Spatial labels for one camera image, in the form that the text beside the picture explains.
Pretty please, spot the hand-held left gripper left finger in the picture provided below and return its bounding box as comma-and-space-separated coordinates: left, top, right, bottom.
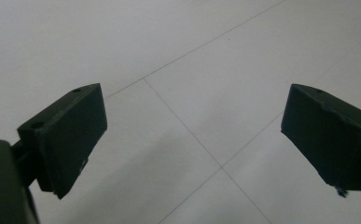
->
11, 82, 108, 201

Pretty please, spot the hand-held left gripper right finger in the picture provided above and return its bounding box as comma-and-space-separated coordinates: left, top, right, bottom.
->
280, 83, 361, 192

